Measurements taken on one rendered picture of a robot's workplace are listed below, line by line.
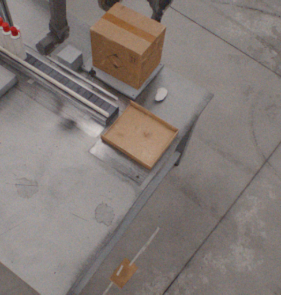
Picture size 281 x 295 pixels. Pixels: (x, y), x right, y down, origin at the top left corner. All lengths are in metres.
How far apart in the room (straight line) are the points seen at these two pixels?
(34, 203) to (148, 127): 0.67
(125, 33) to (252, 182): 1.52
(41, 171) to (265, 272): 1.62
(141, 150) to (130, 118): 0.19
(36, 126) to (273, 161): 1.83
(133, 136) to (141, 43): 0.46
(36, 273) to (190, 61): 2.31
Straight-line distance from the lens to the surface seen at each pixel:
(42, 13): 2.40
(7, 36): 2.00
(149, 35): 1.83
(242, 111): 3.08
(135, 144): 1.77
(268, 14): 4.00
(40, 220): 1.65
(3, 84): 1.99
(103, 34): 1.82
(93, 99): 1.86
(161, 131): 1.82
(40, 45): 1.63
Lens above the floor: 2.38
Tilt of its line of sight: 61 degrees down
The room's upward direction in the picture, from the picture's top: 8 degrees clockwise
